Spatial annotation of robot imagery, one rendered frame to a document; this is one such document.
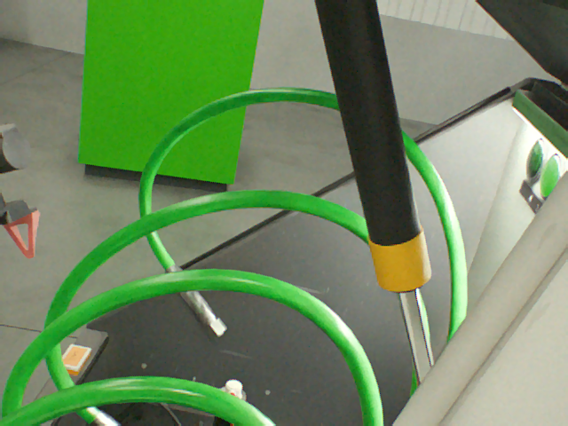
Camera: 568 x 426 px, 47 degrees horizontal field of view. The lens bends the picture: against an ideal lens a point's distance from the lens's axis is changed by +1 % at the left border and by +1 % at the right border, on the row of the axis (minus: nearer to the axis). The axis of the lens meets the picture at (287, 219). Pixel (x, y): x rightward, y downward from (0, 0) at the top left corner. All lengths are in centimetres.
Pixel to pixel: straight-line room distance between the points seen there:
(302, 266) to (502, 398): 79
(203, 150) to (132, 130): 44
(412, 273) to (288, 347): 79
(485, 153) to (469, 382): 71
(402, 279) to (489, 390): 7
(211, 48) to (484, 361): 372
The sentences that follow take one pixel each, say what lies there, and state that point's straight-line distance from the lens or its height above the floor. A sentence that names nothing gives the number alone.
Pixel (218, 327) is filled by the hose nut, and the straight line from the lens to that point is 75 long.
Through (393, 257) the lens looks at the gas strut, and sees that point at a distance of 22.
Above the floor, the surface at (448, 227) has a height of 135.
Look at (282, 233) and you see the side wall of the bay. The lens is 92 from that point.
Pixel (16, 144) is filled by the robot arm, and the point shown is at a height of 120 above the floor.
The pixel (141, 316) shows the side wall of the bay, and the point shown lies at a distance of 103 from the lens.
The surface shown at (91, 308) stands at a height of 131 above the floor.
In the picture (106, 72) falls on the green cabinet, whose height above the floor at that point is 66.
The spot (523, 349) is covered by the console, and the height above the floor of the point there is 148.
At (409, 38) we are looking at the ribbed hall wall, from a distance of 713.
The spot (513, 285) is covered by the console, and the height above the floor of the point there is 148.
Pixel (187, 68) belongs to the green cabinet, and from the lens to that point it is 390.
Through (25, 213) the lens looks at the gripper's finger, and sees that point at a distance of 113.
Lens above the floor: 156
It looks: 23 degrees down
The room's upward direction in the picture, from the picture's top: 12 degrees clockwise
